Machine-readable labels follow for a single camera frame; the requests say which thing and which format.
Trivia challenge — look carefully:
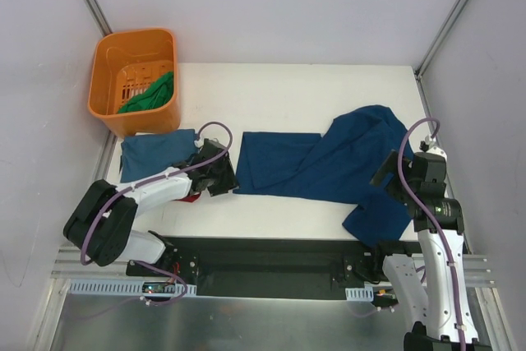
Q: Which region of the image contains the slotted cable duct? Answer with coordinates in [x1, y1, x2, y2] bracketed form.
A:
[68, 279, 197, 298]
[345, 286, 375, 303]

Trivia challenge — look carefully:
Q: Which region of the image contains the aluminium rail frame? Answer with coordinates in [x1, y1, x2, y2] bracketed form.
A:
[51, 246, 494, 286]

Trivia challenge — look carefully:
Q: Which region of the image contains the folded light blue t shirt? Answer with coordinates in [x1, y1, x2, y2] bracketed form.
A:
[120, 129, 197, 182]

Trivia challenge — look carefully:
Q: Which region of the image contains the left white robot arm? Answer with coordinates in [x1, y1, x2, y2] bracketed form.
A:
[62, 139, 238, 276]

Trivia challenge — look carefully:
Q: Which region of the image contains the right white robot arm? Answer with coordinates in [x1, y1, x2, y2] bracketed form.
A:
[370, 149, 488, 350]

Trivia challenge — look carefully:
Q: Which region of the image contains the orange plastic basket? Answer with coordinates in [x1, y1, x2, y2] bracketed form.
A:
[87, 28, 181, 138]

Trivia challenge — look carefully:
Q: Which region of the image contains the folded red t shirt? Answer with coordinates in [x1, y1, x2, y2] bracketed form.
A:
[177, 192, 201, 203]

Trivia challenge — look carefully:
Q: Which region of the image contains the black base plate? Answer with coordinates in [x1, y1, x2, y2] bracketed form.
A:
[125, 235, 420, 298]

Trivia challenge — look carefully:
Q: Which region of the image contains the left slotted cable duct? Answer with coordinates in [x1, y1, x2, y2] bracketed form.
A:
[68, 279, 197, 298]

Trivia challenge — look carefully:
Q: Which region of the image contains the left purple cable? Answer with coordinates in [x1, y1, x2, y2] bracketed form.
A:
[80, 121, 233, 307]

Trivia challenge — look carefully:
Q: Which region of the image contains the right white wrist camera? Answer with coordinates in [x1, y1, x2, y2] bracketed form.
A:
[419, 136, 447, 160]

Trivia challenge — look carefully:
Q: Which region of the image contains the green t shirt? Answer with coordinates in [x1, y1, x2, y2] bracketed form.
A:
[118, 72, 174, 113]

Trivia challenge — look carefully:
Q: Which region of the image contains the right slotted cable duct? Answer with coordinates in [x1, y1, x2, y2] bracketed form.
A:
[345, 286, 375, 303]

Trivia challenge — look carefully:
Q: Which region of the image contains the dark blue t shirt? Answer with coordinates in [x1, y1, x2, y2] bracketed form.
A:
[236, 105, 411, 247]

